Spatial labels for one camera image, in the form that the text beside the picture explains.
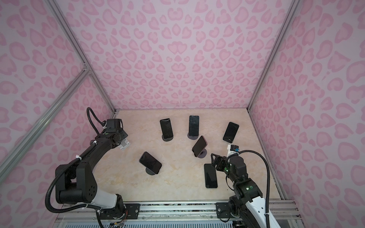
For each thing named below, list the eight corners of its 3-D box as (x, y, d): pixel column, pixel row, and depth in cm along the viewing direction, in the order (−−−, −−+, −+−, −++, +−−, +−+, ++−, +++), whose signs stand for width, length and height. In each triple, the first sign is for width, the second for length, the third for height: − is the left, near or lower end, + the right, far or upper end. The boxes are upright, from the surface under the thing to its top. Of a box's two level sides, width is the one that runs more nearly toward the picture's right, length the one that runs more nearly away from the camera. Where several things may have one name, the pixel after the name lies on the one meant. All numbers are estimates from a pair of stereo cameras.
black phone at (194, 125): (188, 138, 104) (188, 127, 93) (188, 127, 110) (188, 115, 100) (198, 138, 103) (199, 127, 93) (197, 127, 110) (198, 115, 100)
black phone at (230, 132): (221, 140, 103) (225, 130, 94) (225, 131, 109) (229, 120, 99) (231, 144, 101) (236, 134, 91) (235, 135, 106) (239, 124, 97)
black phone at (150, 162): (143, 169, 89) (137, 160, 79) (149, 160, 93) (144, 150, 83) (157, 176, 87) (152, 167, 77) (162, 166, 91) (159, 156, 81)
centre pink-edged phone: (195, 159, 93) (196, 147, 82) (192, 151, 97) (192, 138, 86) (205, 155, 95) (208, 143, 83) (201, 147, 99) (203, 135, 87)
